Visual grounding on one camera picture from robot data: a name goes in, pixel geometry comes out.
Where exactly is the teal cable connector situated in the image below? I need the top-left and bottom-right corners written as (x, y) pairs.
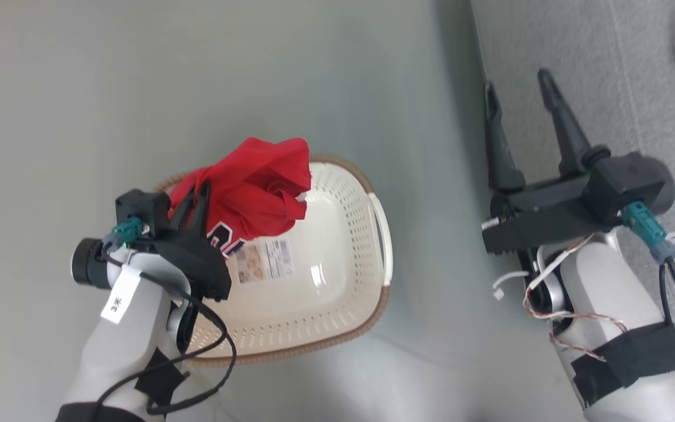
top-left (112, 218), bottom-right (144, 246)
top-left (620, 201), bottom-right (675, 264)

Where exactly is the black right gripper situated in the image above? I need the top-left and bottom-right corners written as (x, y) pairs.
top-left (481, 68), bottom-right (623, 256)

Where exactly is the white zip tie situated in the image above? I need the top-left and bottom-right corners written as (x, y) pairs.
top-left (493, 270), bottom-right (529, 301)

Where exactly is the red jersey with navy letters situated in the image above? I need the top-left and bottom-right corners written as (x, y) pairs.
top-left (169, 137), bottom-right (312, 258)

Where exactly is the printed sticker label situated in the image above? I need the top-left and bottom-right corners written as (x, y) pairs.
top-left (235, 239), bottom-right (295, 285)

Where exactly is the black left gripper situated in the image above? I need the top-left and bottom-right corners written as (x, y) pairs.
top-left (155, 180), bottom-right (233, 303)

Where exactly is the white paper tag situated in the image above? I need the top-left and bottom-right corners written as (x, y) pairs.
top-left (101, 265), bottom-right (142, 324)

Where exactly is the cream perforated laundry basket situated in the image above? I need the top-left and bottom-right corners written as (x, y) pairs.
top-left (156, 155), bottom-right (394, 367)

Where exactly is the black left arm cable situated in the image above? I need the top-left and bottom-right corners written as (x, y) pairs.
top-left (94, 243), bottom-right (237, 418)

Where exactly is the black tape band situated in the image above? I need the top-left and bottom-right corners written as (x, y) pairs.
top-left (134, 348), bottom-right (190, 406)
top-left (572, 322), bottom-right (675, 408)

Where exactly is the red white twisted wire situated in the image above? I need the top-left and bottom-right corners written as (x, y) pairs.
top-left (522, 233), bottom-right (628, 361)

